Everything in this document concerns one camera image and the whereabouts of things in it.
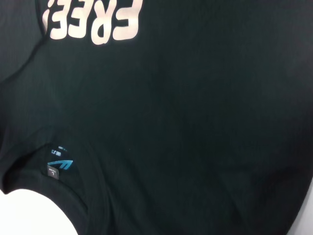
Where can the black shirt with FREE print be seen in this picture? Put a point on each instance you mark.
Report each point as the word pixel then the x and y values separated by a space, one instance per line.
pixel 171 110

